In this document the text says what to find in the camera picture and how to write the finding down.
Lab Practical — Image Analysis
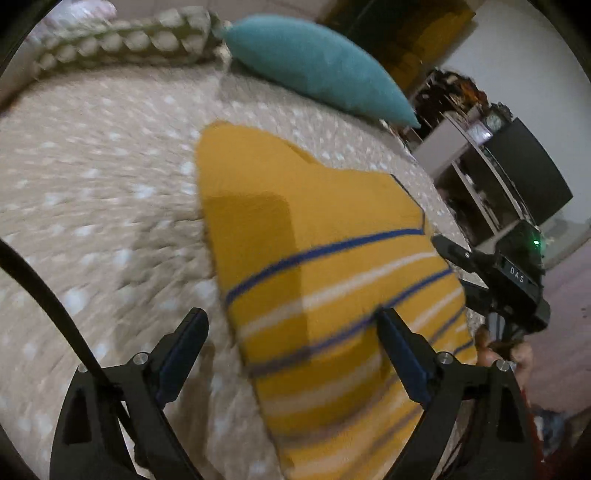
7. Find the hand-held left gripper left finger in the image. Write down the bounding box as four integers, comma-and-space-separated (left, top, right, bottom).
50, 308, 209, 480

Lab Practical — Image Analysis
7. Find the beige dotted bedspread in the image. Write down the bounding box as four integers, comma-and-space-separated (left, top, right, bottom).
0, 60, 481, 480

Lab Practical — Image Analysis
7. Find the black television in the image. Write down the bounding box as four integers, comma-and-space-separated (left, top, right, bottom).
484, 117, 574, 223

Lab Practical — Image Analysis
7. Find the cluttered shelf unit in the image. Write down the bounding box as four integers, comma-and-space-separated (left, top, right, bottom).
410, 68, 539, 247

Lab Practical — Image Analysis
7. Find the pink floral duvet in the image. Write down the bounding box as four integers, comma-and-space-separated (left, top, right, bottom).
25, 0, 118, 44

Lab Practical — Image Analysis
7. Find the yellow striped small garment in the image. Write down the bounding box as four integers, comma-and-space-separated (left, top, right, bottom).
196, 121, 479, 480

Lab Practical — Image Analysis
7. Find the dark open doorway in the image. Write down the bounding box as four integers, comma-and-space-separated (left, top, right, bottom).
318, 0, 476, 90

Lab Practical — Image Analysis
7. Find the person's right hand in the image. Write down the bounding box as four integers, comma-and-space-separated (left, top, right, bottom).
476, 325, 534, 386

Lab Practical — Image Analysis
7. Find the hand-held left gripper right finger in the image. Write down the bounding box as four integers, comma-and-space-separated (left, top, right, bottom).
376, 308, 540, 480

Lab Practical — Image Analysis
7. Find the teal pillow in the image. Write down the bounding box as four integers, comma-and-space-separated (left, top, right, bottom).
223, 14, 422, 130

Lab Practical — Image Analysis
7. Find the polka dot bolster pillow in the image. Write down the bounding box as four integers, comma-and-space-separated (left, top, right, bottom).
34, 7, 232, 78

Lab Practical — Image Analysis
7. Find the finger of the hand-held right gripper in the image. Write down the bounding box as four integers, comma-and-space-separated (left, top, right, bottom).
431, 234, 498, 278
461, 281, 497, 317

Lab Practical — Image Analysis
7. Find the black cable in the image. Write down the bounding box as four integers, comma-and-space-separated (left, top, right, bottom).
0, 240, 144, 467

